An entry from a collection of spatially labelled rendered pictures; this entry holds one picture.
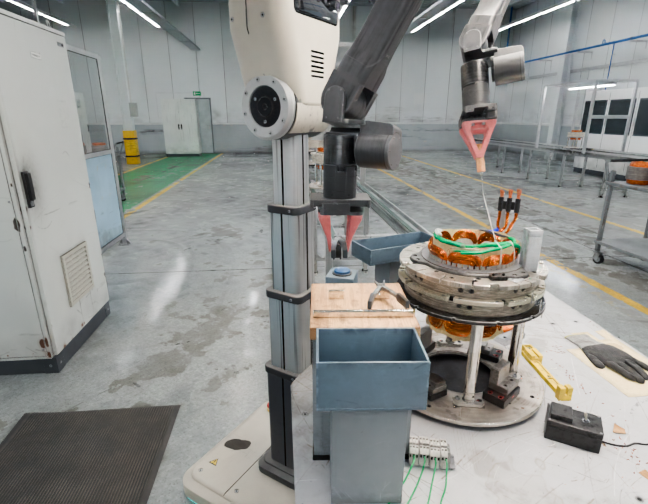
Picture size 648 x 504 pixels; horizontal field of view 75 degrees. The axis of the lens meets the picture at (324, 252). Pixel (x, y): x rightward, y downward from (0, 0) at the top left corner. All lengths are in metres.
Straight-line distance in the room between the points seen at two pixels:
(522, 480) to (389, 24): 0.81
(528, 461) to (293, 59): 0.97
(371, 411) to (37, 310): 2.32
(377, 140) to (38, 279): 2.30
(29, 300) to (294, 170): 1.96
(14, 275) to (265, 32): 2.07
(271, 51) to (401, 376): 0.76
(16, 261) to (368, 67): 2.32
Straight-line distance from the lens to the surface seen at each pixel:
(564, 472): 0.99
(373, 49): 0.70
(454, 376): 1.16
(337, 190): 0.70
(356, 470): 0.78
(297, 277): 1.20
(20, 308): 2.83
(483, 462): 0.95
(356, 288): 0.89
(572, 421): 1.03
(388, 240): 1.29
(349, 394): 0.67
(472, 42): 1.05
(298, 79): 1.07
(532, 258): 0.98
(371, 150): 0.67
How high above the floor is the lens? 1.41
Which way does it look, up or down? 18 degrees down
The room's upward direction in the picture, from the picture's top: straight up
